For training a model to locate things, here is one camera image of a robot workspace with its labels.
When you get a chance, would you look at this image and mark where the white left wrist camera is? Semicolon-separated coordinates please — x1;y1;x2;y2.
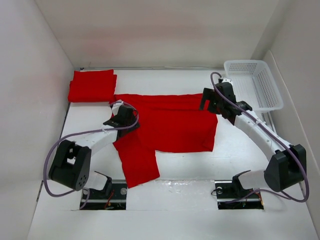
110;101;123;116

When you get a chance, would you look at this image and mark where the folded red t shirt stack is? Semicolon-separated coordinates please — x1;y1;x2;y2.
67;69;118;103

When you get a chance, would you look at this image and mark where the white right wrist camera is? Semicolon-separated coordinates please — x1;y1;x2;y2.
218;77;233;85

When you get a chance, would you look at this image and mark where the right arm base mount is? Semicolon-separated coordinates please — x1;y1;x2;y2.
211;171;264;210

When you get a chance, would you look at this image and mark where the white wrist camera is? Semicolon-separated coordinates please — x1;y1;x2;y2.
110;101;123;116
218;77;233;85

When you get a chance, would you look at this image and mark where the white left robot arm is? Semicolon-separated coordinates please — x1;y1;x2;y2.
43;101;140;198

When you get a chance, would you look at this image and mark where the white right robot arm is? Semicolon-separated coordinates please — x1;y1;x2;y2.
199;82;309;192

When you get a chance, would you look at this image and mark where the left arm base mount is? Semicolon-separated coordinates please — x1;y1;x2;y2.
81;180;128;211

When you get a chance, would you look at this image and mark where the white perforated plastic basket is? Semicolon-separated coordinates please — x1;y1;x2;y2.
223;60;284;113

